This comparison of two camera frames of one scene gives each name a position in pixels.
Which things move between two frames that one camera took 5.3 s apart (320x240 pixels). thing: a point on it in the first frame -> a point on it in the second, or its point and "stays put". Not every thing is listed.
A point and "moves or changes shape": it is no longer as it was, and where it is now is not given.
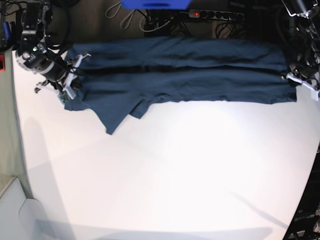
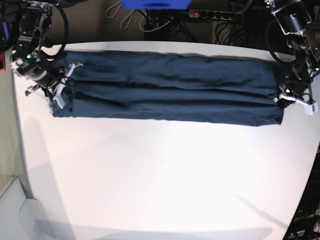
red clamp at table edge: x=2 y=63 stays put
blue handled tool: x=7 y=30 stays put
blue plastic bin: x=157 y=4 stays put
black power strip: x=217 y=14 stays put
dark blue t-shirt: x=118 y=76 moves or changes shape
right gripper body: x=300 y=74 -> x=294 y=90
